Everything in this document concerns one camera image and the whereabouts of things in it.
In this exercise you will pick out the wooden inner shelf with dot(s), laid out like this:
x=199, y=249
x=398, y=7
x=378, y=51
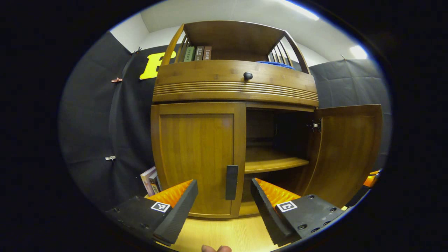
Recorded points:
x=269, y=162

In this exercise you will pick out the book with yellow label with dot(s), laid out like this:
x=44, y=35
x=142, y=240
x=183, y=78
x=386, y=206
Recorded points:
x=154, y=183

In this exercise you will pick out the grey book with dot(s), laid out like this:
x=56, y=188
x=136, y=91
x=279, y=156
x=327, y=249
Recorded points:
x=158, y=183

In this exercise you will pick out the reddish brown book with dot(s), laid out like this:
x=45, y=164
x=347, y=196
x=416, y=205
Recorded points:
x=207, y=53

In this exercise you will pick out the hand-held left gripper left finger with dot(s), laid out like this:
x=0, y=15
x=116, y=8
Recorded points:
x=180, y=213

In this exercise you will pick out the wooden shoe cabinet door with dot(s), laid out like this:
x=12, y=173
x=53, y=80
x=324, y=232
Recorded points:
x=196, y=150
x=350, y=147

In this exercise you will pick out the dark brown book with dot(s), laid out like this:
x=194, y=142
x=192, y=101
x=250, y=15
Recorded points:
x=199, y=53

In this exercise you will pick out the white pink book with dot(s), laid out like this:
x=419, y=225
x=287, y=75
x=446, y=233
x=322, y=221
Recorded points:
x=147, y=180

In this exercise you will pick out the black backdrop cloth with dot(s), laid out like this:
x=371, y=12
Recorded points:
x=98, y=122

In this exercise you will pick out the wooden double-door shoe cabinet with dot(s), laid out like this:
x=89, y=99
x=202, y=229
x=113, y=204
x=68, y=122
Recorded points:
x=231, y=38

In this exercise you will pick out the black round drawer knob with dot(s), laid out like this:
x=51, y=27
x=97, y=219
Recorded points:
x=247, y=75

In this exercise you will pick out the green book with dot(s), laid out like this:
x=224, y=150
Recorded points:
x=189, y=54

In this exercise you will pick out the metal door hinge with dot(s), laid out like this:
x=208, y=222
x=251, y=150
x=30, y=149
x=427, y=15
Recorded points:
x=316, y=125

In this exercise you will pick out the red clip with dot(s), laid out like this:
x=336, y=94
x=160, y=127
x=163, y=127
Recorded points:
x=116, y=80

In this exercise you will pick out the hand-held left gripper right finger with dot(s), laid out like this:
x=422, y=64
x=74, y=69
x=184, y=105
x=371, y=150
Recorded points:
x=266, y=213

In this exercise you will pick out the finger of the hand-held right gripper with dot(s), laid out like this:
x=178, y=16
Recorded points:
x=370, y=180

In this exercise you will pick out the wooden ribbed drawer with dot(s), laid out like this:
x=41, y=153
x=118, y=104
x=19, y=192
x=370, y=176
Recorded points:
x=203, y=71

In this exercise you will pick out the blue folded towel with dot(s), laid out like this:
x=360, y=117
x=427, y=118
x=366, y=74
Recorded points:
x=276, y=64

